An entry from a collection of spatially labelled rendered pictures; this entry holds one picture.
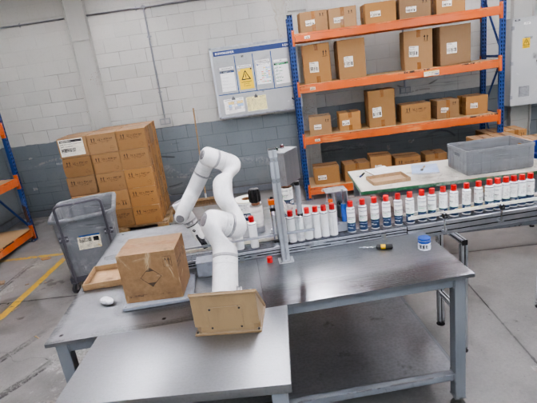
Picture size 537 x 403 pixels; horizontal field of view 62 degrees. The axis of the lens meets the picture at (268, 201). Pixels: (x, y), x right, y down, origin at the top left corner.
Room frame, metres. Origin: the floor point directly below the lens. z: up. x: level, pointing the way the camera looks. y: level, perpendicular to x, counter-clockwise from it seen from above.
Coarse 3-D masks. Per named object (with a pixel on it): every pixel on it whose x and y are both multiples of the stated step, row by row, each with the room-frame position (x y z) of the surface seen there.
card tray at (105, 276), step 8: (112, 264) 2.63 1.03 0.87; (96, 272) 2.61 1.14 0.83; (104, 272) 2.59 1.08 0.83; (112, 272) 2.58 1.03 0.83; (88, 280) 2.46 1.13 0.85; (96, 280) 2.49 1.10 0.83; (104, 280) 2.47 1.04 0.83; (112, 280) 2.38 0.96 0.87; (120, 280) 2.38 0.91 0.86; (88, 288) 2.37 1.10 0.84; (96, 288) 2.37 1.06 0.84
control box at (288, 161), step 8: (280, 152) 2.41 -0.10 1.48; (288, 152) 2.44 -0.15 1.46; (296, 152) 2.52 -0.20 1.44; (280, 160) 2.40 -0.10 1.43; (288, 160) 2.43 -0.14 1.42; (296, 160) 2.51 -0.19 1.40; (280, 168) 2.40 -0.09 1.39; (288, 168) 2.42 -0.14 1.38; (296, 168) 2.50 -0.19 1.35; (280, 176) 2.40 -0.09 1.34; (288, 176) 2.41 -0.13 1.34; (296, 176) 2.49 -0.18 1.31; (280, 184) 2.41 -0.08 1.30; (288, 184) 2.40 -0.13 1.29
